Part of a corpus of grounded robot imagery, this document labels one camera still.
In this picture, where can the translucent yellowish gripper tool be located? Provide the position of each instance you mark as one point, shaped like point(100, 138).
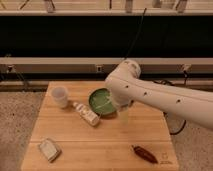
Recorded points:
point(123, 114)

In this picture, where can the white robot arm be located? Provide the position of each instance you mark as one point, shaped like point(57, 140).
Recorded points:
point(125, 86)

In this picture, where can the green bowl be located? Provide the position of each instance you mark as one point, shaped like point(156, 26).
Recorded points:
point(100, 103)

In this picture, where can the white plastic bottle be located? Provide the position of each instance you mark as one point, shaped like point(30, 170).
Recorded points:
point(86, 113)

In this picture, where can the brown chili pepper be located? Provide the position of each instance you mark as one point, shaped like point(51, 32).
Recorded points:
point(144, 154)

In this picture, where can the white plastic cup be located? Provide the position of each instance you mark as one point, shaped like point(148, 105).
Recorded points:
point(60, 96)

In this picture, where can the wall power outlet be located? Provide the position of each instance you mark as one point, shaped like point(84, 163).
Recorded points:
point(99, 69)

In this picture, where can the left wall outlet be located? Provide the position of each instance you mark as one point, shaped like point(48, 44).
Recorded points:
point(10, 69)

